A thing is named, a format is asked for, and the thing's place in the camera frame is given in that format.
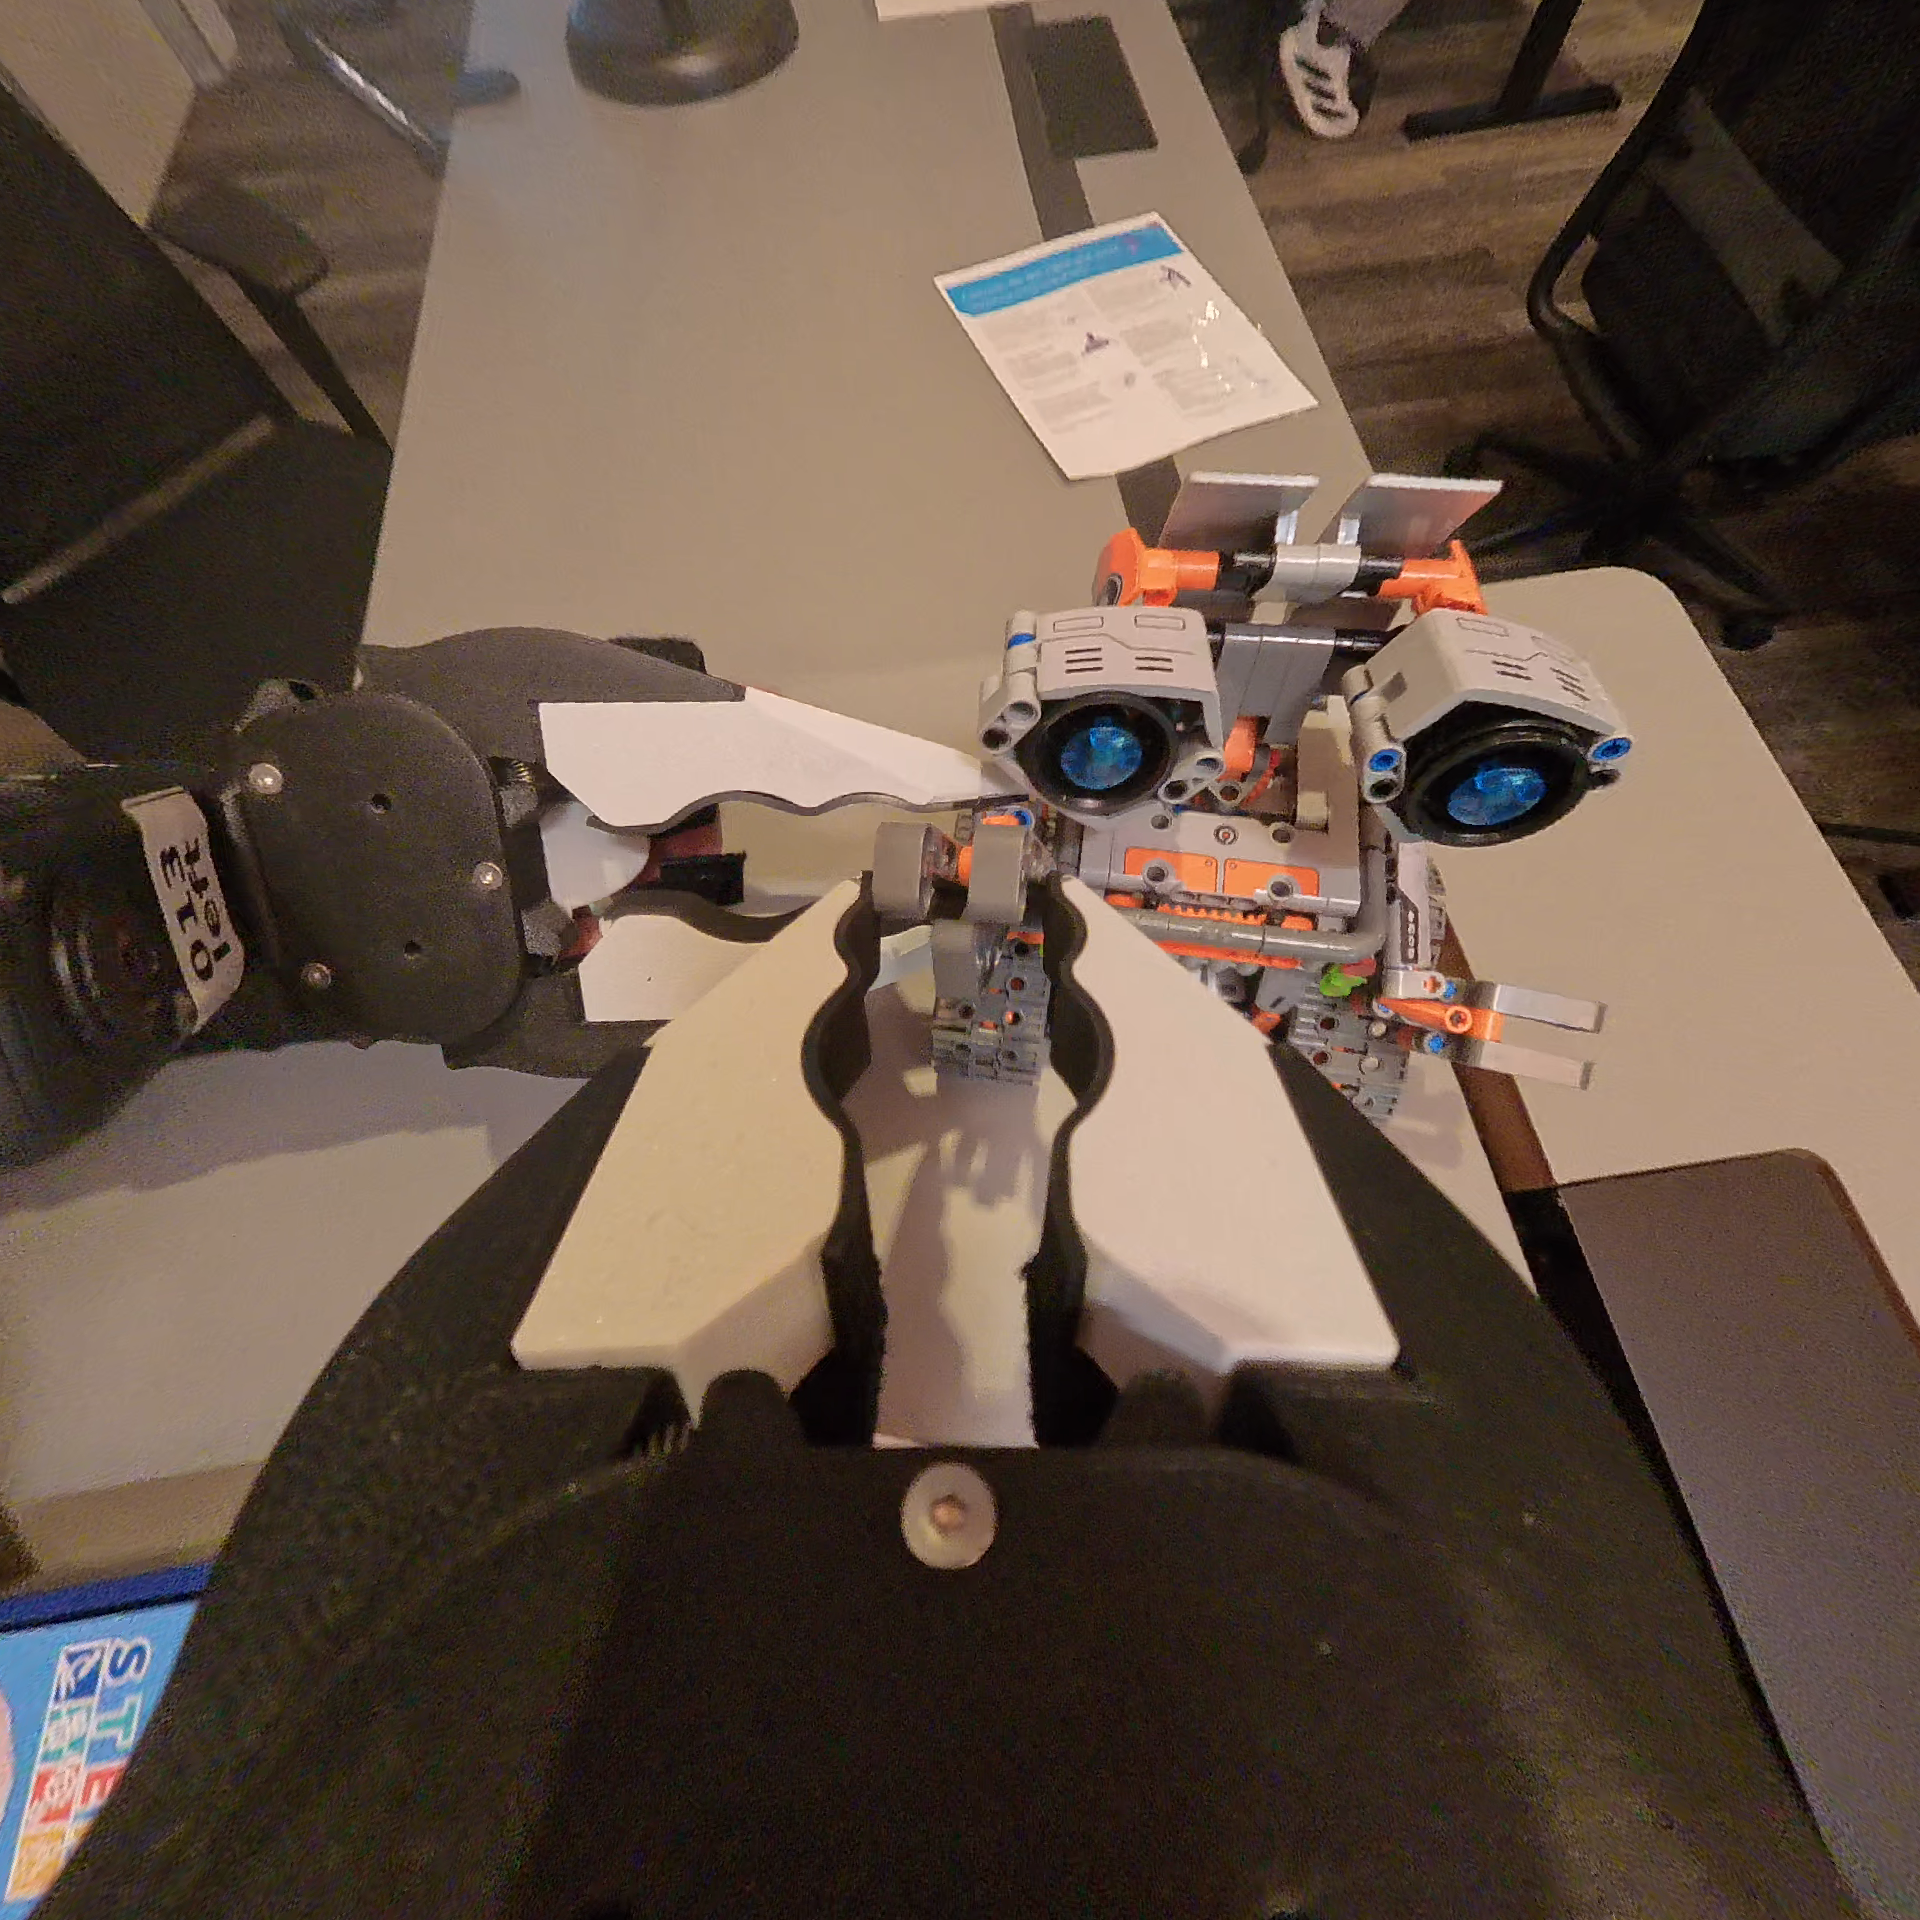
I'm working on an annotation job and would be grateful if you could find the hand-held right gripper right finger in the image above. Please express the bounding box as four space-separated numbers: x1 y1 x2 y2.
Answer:
1025 876 1403 1400

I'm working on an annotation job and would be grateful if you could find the blue header printed sheet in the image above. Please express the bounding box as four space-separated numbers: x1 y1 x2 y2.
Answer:
932 213 1322 485

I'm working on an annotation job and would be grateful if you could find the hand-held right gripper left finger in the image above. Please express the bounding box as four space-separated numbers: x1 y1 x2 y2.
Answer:
510 879 892 1400

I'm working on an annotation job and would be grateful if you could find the black orange tracked toy robot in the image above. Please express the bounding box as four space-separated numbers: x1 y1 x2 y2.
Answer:
868 473 1639 1131

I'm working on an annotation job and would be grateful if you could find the blue robot kit box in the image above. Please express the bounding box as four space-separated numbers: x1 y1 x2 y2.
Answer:
0 1567 213 1920

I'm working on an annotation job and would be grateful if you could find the black square table cover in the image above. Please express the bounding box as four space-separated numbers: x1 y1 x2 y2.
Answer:
1025 18 1161 159

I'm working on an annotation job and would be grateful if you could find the black table leg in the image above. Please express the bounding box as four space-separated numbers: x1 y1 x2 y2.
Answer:
1400 0 1627 144

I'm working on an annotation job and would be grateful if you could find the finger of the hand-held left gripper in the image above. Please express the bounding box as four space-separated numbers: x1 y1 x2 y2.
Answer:
576 889 824 1027
535 686 993 833

